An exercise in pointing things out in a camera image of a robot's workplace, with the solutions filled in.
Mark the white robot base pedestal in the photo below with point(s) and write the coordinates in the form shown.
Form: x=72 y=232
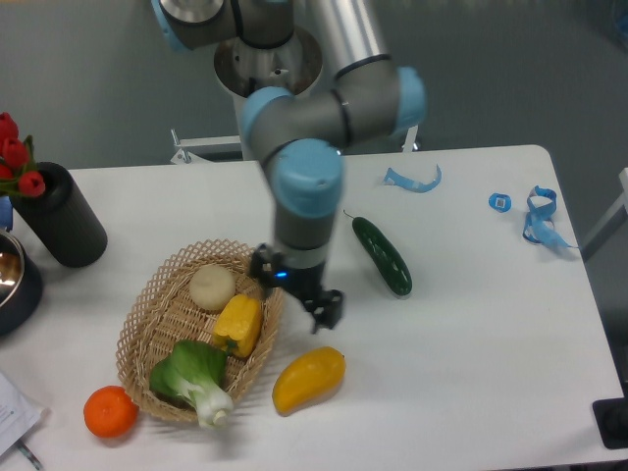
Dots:
x=242 y=69

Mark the dark metal bowl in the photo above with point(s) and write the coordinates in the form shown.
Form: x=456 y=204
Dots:
x=21 y=284

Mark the white paper sheet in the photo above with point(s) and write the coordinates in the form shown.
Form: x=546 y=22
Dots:
x=20 y=415

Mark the green bok choy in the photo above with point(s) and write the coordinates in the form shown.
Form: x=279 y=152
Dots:
x=193 y=372

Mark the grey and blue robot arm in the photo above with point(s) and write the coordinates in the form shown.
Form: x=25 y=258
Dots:
x=304 y=100

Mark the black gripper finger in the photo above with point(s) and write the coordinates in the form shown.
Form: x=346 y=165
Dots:
x=266 y=268
x=326 y=309

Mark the green cucumber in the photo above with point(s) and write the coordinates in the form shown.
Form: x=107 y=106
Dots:
x=388 y=261

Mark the black device at table edge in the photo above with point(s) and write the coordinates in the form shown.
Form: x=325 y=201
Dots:
x=611 y=418

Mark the black cylindrical vase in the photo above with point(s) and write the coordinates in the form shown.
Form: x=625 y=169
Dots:
x=62 y=219

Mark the curved blue tape strip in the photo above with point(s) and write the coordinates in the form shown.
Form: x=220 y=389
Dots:
x=395 y=179

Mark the pen with patterned barrel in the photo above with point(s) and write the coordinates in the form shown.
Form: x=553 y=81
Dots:
x=29 y=455

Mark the beige round bun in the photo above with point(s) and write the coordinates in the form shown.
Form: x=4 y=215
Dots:
x=212 y=287

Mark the tangled blue ribbon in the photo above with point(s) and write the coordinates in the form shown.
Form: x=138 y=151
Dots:
x=539 y=228

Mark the woven wicker basket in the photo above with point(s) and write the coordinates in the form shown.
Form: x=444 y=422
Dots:
x=164 y=313

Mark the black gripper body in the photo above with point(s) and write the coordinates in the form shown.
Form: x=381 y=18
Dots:
x=299 y=273

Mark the orange mandarin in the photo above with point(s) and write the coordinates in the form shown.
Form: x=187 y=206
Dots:
x=109 y=413

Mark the yellow bell pepper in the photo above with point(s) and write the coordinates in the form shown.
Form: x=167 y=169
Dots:
x=238 y=327

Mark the yellow mango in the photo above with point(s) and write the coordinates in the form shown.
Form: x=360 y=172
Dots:
x=309 y=377

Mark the red tulip bouquet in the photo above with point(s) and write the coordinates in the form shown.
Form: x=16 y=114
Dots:
x=20 y=176

